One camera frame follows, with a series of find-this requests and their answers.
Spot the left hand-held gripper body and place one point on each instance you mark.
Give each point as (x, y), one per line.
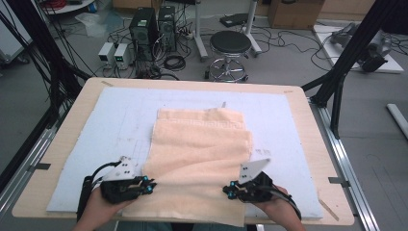
(120, 187)

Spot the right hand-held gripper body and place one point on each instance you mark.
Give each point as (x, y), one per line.
(256, 189)

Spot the cream terry towel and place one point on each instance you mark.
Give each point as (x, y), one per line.
(198, 154)

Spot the person's left hand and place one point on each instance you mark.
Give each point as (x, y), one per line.
(101, 207)

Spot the white grid mat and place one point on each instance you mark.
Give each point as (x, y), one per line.
(122, 115)

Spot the thin wooden strip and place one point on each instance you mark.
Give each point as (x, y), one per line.
(328, 210)

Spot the black table clamp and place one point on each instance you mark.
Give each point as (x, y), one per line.
(40, 166)
(338, 181)

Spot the white power supply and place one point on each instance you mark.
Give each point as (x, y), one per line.
(122, 54)
(106, 53)

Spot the black round stool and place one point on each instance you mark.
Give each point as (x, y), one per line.
(230, 41)

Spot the large black computer tower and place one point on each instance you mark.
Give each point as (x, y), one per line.
(142, 32)

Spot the slim black computer tower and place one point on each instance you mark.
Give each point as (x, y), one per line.
(166, 29)

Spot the white desk leg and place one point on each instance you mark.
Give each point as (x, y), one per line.
(251, 29)
(199, 32)

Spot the white tube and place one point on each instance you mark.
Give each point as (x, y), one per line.
(397, 117)

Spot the clear plastic bag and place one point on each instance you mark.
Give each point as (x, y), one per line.
(96, 24)

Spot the black flat device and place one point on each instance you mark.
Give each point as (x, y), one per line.
(234, 20)

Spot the cardboard box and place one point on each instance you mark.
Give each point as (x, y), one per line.
(295, 12)

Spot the white platform board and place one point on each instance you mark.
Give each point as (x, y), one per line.
(393, 65)

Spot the white panel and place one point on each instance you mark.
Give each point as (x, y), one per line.
(9, 38)

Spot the round white table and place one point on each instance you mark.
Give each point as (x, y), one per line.
(73, 7)

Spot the aluminium rail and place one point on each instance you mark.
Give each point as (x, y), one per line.
(340, 154)
(35, 150)

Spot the black metal frame post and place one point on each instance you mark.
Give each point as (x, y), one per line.
(352, 48)

